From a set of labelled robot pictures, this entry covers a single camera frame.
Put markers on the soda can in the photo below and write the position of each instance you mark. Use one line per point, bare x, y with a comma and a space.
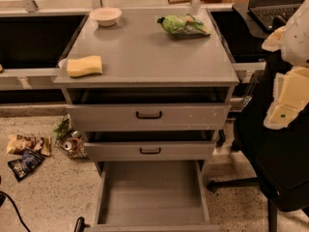
68, 145

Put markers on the yellow sponge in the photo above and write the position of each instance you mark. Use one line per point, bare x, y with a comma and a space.
84, 66

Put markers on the black laptop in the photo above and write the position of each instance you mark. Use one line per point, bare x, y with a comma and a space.
264, 11

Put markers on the black office chair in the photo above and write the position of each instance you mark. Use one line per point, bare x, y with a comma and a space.
280, 158

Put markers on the top grey drawer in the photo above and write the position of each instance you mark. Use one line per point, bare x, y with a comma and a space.
149, 109

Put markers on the black drawer handle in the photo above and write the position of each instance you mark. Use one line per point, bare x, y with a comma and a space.
154, 116
150, 151

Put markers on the black drawer handle middle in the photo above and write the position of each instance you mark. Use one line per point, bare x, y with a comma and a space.
150, 151

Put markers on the grey drawer cabinet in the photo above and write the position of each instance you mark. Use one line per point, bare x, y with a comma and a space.
137, 53

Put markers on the yellow snack bag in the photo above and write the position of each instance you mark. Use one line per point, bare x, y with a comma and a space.
19, 143

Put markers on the white bowl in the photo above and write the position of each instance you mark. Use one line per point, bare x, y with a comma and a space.
105, 16

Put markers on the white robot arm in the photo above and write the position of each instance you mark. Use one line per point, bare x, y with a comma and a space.
290, 90

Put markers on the middle grey drawer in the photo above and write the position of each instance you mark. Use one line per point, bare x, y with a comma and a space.
150, 145

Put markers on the bottom grey drawer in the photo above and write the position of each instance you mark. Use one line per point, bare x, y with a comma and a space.
152, 196

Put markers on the green snack bag on floor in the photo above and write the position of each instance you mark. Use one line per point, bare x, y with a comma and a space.
65, 131

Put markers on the black drawer handle top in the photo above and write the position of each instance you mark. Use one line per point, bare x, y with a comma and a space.
154, 116

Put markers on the dark blue snack bag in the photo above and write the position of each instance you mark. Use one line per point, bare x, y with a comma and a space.
27, 164

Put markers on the grey drawer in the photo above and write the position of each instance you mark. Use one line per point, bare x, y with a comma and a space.
152, 196
150, 145
149, 109

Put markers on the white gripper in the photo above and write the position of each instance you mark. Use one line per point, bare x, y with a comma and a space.
297, 39

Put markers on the wooden stick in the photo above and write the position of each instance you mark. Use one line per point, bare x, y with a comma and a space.
179, 1

